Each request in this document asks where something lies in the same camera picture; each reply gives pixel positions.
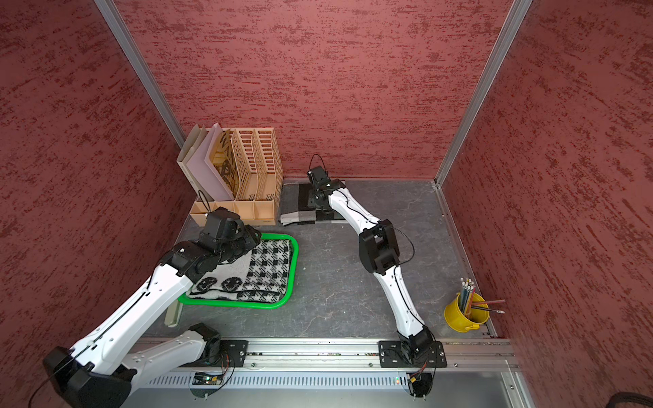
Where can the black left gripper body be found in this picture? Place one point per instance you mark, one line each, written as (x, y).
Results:
(241, 243)

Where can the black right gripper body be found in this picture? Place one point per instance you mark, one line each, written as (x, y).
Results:
(315, 200)

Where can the grey black striped scarf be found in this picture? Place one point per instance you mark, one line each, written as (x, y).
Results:
(295, 208)

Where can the black white checkered knit scarf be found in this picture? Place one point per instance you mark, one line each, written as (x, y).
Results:
(261, 276)

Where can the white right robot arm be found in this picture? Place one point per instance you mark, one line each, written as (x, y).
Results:
(380, 256)

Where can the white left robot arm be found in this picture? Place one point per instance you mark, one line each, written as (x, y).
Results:
(99, 369)

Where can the green plastic basket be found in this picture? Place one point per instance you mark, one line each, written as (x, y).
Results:
(248, 305)

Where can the lilac paper folder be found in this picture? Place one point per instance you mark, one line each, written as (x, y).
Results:
(206, 172)

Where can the beige plastic file organizer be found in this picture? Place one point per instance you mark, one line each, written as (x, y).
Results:
(260, 172)

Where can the beige flat ruler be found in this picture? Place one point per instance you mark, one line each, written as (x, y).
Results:
(173, 313)

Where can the brown patterned booklet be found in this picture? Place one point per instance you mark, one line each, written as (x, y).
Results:
(222, 157)

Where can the pencil bundle in cup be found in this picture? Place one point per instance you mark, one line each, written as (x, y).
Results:
(466, 295)

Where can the yellow metal pencil cup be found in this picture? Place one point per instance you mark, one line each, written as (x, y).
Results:
(461, 323)

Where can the dark pencil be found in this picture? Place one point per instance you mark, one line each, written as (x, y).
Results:
(490, 309)

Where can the red pencil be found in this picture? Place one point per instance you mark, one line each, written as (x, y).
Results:
(492, 302)

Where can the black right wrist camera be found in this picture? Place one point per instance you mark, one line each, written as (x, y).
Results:
(319, 178)

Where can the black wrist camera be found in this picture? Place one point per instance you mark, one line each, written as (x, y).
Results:
(221, 226)
(319, 178)

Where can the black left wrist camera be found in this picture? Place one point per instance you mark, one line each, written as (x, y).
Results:
(221, 226)

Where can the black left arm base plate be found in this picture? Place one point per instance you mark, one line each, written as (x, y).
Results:
(224, 353)

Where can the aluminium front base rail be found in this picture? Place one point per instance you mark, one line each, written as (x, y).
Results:
(348, 364)

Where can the left circuit board with wires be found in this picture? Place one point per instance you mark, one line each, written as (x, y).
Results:
(204, 384)

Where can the left aluminium corner post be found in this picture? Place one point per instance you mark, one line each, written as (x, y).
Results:
(111, 15)

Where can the aluminium corner post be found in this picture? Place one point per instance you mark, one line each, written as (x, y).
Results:
(111, 15)
(516, 14)

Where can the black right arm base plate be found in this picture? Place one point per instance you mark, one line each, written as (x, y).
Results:
(395, 354)

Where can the right black connector with wires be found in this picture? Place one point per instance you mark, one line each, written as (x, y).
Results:
(420, 383)

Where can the right aluminium corner post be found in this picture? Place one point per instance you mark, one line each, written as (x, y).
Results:
(516, 14)

